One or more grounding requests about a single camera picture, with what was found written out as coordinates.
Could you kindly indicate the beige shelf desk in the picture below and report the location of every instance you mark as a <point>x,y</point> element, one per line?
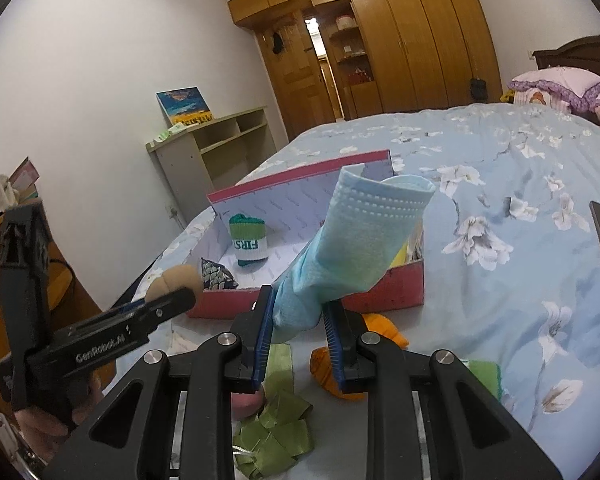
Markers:
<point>185,170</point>

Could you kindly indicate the pink book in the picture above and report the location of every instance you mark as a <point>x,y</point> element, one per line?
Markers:
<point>25,175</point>

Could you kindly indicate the person's left hand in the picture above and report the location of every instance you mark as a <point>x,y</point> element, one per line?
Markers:
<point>45,430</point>

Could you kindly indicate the beige makeup sponge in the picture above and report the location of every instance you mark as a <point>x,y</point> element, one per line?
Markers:
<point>175,277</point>

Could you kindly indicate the orange cloth bundle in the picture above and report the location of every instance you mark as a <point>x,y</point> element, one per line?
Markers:
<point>385,330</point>

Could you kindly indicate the green satin ribbon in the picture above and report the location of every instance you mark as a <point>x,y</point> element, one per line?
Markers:
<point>280,440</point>

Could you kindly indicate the cartoon print pillow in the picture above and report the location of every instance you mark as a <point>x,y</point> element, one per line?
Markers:
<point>532,97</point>

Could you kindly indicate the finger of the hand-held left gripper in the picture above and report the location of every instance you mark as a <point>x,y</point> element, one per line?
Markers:
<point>130,308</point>
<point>172,305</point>

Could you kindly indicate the pink makeup sponge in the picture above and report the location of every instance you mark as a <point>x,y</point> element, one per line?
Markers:
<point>245,405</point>

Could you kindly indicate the wooden door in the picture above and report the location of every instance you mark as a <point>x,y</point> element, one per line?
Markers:
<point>295,80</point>

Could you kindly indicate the dark wooden headboard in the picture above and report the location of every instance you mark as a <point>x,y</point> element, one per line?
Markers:
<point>575,52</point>

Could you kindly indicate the small green white sock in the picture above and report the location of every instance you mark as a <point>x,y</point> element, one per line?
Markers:
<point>482,372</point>

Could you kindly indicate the green white packet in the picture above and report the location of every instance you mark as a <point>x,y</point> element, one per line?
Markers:
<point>169,135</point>

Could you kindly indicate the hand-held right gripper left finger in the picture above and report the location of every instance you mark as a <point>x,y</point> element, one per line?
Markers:
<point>262,330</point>

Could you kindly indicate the light blue sock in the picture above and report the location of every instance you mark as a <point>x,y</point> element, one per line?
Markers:
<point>350,245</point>

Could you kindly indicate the pink cardboard box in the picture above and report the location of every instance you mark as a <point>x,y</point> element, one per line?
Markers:
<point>390,285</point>

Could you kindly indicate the black cloth on door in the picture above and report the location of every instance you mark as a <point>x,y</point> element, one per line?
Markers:
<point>277,42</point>

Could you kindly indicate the black hanging bag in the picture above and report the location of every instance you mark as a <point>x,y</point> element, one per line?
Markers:
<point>478,89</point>

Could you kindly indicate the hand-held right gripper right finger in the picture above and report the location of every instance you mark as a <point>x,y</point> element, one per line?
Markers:
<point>332,345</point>

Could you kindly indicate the navy wave-pattern triangular pouch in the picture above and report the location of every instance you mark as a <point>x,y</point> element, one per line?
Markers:
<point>217,275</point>

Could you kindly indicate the wooden wardrobe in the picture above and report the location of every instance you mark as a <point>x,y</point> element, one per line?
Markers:
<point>410,40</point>

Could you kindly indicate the blue landscape painting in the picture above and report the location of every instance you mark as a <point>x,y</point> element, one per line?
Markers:
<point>185,105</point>

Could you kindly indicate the large green white sock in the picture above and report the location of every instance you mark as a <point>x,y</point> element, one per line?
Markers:
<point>247,245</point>

